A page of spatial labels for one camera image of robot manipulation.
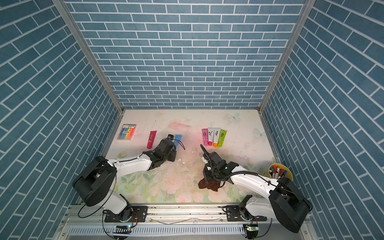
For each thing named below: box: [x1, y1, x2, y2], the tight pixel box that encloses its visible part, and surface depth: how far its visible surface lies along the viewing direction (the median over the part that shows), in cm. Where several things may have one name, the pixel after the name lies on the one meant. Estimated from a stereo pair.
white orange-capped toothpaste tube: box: [213, 128, 221, 148], surface depth 104 cm
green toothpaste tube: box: [217, 129, 228, 148], surface depth 104 cm
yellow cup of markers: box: [264, 163, 293, 182], surface depth 78 cm
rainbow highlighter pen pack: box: [117, 124, 137, 141], surface depth 107 cm
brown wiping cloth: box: [198, 178, 221, 192], surface depth 82 cm
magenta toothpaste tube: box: [201, 128, 209, 147], surface depth 105 cm
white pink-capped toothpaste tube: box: [207, 127, 215, 146], surface depth 104 cm
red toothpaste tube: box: [147, 130, 157, 149], surface depth 104 cm
